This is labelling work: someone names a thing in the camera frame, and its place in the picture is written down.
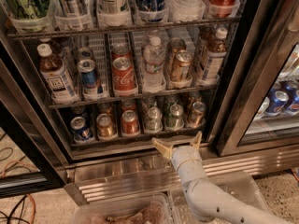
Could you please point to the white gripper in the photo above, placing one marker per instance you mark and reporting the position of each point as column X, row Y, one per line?
column 184, row 155

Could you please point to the orange can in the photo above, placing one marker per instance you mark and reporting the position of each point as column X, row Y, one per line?
column 196, row 114
column 105, row 108
column 193, row 96
column 173, row 46
column 181, row 66
column 105, row 126

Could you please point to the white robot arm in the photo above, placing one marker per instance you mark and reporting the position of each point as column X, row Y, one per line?
column 205, row 199

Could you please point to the silver green can front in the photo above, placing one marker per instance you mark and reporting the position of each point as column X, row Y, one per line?
column 153, row 120

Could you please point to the silver green can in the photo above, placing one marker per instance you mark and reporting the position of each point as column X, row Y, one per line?
column 153, row 120
column 148, row 102

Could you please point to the red can bottom front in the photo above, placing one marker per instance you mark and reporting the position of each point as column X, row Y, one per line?
column 129, row 122

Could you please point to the silver green can rear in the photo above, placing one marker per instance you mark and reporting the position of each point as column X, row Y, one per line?
column 148, row 102

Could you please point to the red can bottom rear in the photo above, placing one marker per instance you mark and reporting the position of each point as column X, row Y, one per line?
column 128, row 105

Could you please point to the right fridge glass door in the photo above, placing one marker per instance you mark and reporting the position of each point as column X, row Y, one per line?
column 280, row 40

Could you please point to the fridge glass door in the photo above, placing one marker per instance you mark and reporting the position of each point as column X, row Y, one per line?
column 22, row 125
column 280, row 40

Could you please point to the red coca-cola can front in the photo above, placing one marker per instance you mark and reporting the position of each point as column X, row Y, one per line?
column 123, row 74

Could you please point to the red coca-cola can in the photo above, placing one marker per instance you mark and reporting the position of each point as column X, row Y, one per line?
column 123, row 74
column 121, row 50

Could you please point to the blue pepsi can bottom front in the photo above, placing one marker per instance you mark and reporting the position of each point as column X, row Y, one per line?
column 81, row 130

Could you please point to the blue pepsi can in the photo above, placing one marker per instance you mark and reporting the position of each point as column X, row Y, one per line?
column 81, row 130
column 79, row 111

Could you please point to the pepsi can behind door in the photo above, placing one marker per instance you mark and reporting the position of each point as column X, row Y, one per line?
column 277, row 99
column 291, row 87

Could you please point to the blue pepsi can bottom rear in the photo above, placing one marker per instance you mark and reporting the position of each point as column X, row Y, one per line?
column 79, row 111

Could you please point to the red coca-cola can rear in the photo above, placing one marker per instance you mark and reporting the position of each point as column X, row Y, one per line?
column 121, row 50

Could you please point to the blue can middle front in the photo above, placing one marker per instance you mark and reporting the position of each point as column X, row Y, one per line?
column 89, row 77

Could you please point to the pepsi can behind door right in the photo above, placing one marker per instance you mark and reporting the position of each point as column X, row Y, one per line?
column 291, row 87

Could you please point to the blue can middle rear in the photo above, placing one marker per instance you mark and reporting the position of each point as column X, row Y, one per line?
column 84, row 53

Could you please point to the left fridge glass door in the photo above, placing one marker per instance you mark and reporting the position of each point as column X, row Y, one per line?
column 22, row 125

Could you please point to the green bottle top shelf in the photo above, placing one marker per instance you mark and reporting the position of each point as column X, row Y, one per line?
column 26, row 0

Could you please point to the clear plastic bin left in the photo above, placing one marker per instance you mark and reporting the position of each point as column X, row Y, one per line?
column 150, row 208

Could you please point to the clear plastic bin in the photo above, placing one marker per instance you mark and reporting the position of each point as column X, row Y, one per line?
column 150, row 208
column 239, row 184

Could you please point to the clear water bottle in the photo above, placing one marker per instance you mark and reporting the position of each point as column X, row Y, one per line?
column 154, row 56

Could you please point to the clear plastic bin right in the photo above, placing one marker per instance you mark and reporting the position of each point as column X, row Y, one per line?
column 239, row 184

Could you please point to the iced tea bottle right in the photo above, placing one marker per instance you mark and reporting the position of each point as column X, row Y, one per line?
column 213, row 54

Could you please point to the iced tea bottle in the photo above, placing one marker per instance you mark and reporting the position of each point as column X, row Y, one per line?
column 213, row 54
column 54, row 71

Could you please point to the iced tea bottle left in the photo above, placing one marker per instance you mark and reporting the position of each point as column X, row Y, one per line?
column 54, row 71

